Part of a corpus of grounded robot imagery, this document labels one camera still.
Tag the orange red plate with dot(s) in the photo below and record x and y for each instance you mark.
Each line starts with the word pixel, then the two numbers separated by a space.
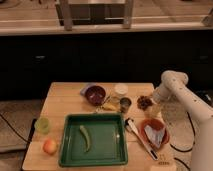
pixel 157 125

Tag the dark red bowl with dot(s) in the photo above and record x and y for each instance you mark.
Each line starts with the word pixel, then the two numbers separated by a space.
pixel 95 95

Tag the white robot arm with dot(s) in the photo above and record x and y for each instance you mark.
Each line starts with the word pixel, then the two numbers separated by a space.
pixel 174 83

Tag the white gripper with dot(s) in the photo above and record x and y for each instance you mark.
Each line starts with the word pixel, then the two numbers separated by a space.
pixel 160 94

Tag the white lidded container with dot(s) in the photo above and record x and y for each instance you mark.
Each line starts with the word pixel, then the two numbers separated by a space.
pixel 121 89

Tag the green chili pepper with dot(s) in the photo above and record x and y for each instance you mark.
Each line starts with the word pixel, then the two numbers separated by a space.
pixel 86 136

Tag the grey blue crumpled cloth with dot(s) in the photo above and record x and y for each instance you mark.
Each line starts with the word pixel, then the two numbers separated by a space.
pixel 155 136

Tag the light wooden stool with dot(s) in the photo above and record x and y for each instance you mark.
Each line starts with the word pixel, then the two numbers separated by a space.
pixel 94 12

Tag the yellow plastic wrapped item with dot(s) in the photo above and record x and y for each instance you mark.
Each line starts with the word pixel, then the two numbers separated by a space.
pixel 112 104

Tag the orange peach fruit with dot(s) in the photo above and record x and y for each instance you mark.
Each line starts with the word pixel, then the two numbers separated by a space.
pixel 50 146

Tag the green plastic cup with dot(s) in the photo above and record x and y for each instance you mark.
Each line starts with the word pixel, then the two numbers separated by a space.
pixel 42 125

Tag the small metal cup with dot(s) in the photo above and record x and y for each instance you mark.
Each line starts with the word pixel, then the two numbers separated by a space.
pixel 125 104

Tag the white black handled utensil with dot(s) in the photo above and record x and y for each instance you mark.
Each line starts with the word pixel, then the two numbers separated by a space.
pixel 131 127

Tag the green plastic tray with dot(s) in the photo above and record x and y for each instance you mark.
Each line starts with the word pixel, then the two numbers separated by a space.
pixel 108 141

